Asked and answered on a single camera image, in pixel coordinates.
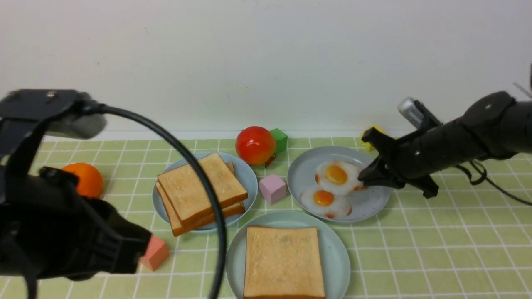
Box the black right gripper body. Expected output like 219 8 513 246
387 91 517 185

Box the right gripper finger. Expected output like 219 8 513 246
358 156 406 189
363 129 397 156

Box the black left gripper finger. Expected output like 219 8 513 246
112 216 152 274

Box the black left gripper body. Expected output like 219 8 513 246
1 167 125 280

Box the fried egg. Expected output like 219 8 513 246
300 186 353 219
314 160 367 196

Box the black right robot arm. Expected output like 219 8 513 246
359 91 532 199

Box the yellow cube block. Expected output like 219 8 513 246
361 126 384 152

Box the salmon red cube block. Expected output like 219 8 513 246
139 234 170 271

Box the orange mandarin fruit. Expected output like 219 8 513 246
62 162 104 198

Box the blue-grey egg plate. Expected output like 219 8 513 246
287 146 392 225

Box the teal empty plate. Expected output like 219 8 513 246
225 210 351 299

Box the green cube block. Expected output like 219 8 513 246
270 128 288 155

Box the pink-lilac cube block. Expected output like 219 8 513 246
259 174 287 206

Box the red tomato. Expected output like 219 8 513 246
234 126 277 168

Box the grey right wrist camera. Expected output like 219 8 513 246
397 97 443 130

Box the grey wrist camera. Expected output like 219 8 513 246
397 97 443 130
45 92 108 140

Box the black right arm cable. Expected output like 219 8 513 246
455 160 532 206

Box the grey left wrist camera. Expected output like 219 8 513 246
45 92 108 140

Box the black left camera cable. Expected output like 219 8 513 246
81 102 228 299

